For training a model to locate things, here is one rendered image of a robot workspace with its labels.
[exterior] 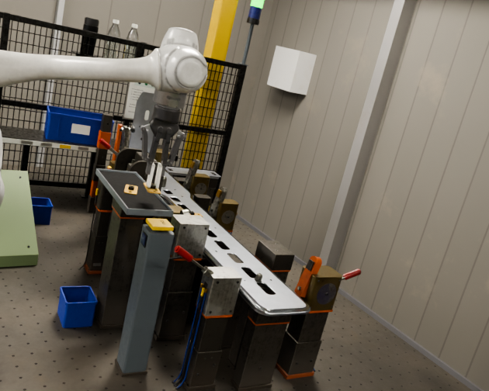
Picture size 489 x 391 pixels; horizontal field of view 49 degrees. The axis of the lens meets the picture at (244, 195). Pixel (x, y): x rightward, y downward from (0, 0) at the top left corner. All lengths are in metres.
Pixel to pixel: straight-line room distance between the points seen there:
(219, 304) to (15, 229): 0.97
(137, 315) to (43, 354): 0.31
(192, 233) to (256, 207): 3.38
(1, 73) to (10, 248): 0.85
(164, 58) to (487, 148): 2.51
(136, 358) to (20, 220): 0.83
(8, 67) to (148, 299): 0.70
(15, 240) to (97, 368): 0.71
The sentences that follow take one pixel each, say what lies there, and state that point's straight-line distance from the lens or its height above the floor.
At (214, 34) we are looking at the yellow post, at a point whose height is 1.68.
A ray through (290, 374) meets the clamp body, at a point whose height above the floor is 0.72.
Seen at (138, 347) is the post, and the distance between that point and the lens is 1.59.
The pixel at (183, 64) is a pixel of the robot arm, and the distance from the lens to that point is 1.27.
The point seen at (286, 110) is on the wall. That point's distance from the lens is 4.78.
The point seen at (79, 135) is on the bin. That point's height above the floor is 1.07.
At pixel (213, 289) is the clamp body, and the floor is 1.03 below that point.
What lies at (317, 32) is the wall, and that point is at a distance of 4.65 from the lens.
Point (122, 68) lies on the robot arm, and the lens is 1.33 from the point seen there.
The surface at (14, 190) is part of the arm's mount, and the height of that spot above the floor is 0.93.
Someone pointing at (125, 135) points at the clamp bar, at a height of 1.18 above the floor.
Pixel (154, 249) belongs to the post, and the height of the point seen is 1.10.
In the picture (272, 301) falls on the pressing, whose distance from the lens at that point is 1.54.
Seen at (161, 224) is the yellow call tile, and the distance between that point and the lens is 1.44.
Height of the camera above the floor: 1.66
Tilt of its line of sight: 15 degrees down
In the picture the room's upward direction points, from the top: 14 degrees clockwise
